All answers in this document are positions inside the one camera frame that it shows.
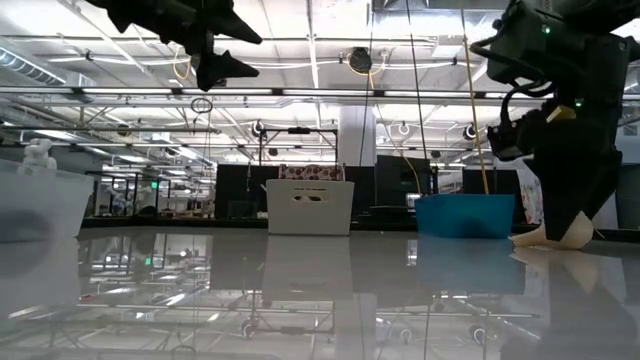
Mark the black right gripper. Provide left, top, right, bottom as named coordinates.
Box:
left=524, top=94, right=626, bottom=243

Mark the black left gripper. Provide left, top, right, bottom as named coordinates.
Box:
left=84, top=0, right=264, bottom=93

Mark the beige garlic bulb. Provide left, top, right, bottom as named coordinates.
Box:
left=509, top=210, right=595, bottom=251

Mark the teal plastic basket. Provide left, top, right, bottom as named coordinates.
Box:
left=414, top=193, right=517, bottom=240

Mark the black partition panel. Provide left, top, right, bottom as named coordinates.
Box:
left=214, top=164, right=280, bottom=221
left=344, top=154, right=437, bottom=214

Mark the red floral cloth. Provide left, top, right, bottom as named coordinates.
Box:
left=278, top=163, right=346, bottom=182

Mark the white square column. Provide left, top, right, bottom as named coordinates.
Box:
left=338, top=104, right=377, bottom=169

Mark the grey plastic basket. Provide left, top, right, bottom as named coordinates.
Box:
left=265, top=178, right=355, bottom=237

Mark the white robot figure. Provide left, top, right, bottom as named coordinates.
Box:
left=17, top=138, right=59, bottom=175

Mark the clear plastic bin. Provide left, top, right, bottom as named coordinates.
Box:
left=0, top=159, right=95, bottom=245

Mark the thin black cable loop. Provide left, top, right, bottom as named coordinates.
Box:
left=189, top=96, right=215, bottom=115

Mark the yellow cable tag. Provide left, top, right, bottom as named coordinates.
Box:
left=546, top=104, right=578, bottom=124

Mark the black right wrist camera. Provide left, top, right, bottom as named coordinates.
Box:
left=487, top=118, right=532, bottom=163

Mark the black tube frame stand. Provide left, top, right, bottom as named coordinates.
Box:
left=257, top=126, right=341, bottom=169

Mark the yellow cable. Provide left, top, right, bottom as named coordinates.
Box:
left=460, top=27, right=491, bottom=196

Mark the black ceiling cable reel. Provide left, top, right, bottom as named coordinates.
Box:
left=348, top=46, right=374, bottom=76

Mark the long black cable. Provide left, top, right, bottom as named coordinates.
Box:
left=403, top=0, right=433, bottom=196

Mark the black aluminium table frame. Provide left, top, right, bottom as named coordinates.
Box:
left=79, top=215, right=640, bottom=246

